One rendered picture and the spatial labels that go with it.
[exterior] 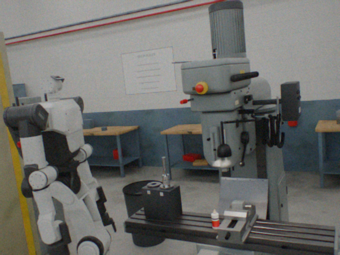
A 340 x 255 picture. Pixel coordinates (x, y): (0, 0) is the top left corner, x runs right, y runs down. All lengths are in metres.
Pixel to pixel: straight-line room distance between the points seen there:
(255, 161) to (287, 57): 3.91
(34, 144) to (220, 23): 1.19
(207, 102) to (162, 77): 5.03
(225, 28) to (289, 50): 4.05
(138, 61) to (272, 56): 2.63
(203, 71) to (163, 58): 5.10
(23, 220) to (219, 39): 2.09
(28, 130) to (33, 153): 0.10
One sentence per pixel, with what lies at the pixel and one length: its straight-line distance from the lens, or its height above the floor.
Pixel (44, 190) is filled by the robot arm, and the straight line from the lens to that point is 1.62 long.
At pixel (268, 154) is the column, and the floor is 1.28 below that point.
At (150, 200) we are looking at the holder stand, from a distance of 2.22.
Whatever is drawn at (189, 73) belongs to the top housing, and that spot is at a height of 1.84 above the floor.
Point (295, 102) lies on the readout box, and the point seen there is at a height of 1.62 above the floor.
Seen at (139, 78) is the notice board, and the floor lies 1.83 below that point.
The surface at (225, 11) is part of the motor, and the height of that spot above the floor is 2.15.
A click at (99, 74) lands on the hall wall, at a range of 7.62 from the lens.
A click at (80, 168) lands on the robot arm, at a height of 1.37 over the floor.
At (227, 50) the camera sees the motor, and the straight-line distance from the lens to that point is 2.02.
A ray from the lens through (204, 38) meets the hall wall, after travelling 6.42.
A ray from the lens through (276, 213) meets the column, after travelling 2.41.
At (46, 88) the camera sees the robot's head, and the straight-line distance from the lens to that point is 1.74.
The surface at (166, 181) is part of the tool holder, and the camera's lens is 2.14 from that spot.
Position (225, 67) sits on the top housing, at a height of 1.84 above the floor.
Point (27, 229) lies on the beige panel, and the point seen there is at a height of 0.72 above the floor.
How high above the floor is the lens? 1.84
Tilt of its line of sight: 9 degrees down
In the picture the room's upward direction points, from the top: 6 degrees counter-clockwise
